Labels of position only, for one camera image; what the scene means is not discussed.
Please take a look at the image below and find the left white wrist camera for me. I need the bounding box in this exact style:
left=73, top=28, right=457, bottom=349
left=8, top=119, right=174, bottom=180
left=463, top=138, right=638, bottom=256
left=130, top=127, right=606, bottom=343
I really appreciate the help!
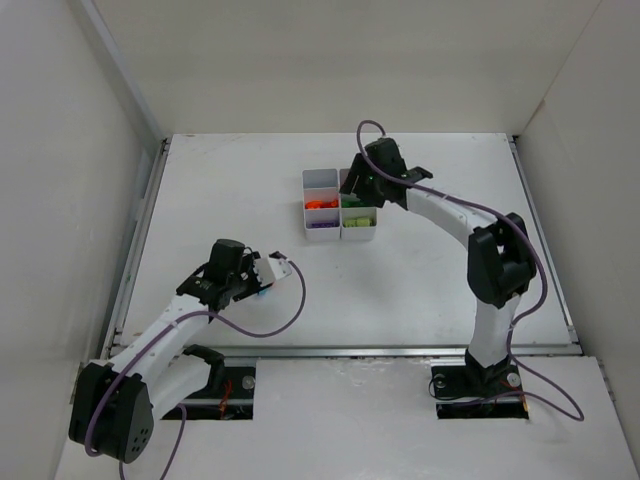
left=254, top=252, right=292, bottom=287

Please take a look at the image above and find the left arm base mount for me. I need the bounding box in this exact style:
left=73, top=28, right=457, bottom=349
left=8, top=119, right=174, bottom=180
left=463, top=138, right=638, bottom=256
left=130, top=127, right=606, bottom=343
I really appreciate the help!
left=182, top=345, right=256, bottom=421

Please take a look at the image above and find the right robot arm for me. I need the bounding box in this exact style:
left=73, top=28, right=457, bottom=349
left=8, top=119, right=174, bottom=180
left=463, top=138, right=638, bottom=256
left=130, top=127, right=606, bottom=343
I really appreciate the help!
left=340, top=137, right=537, bottom=384

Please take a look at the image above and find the white divided container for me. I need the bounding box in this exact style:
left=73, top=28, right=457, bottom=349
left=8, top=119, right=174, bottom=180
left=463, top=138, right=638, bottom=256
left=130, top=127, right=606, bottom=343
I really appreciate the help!
left=340, top=193, right=377, bottom=241
left=302, top=168, right=341, bottom=242

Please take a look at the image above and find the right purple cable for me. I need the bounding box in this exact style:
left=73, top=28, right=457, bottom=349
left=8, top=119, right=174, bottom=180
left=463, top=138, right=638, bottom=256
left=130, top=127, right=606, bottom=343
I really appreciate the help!
left=355, top=119, right=586, bottom=422

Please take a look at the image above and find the orange round lego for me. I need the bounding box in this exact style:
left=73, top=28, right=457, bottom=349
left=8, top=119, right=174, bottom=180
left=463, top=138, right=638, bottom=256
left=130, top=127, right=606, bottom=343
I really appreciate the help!
left=305, top=201, right=324, bottom=210

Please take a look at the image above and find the green number lego brick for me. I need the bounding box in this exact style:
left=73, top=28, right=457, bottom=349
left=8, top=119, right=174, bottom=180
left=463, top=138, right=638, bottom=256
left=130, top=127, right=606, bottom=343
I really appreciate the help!
left=340, top=198, right=363, bottom=209

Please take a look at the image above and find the left white divided container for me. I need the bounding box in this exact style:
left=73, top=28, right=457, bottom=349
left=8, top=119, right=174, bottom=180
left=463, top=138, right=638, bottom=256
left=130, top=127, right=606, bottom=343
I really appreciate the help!
left=302, top=168, right=341, bottom=242

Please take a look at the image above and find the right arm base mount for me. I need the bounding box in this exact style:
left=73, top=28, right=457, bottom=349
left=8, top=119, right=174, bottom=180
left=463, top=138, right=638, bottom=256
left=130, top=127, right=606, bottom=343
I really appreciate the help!
left=428, top=364, right=529, bottom=420

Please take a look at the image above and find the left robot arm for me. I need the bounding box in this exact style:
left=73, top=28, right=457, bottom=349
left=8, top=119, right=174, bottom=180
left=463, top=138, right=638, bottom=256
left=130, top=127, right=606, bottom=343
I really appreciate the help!
left=68, top=239, right=292, bottom=464

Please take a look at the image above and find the aluminium rail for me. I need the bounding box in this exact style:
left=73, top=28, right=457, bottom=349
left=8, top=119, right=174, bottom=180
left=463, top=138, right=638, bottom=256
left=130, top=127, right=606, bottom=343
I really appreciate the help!
left=212, top=342, right=584, bottom=359

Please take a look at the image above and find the right white divided container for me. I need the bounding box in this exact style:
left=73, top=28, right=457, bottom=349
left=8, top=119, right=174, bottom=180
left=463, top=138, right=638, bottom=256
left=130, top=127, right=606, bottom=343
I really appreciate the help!
left=340, top=193, right=377, bottom=241

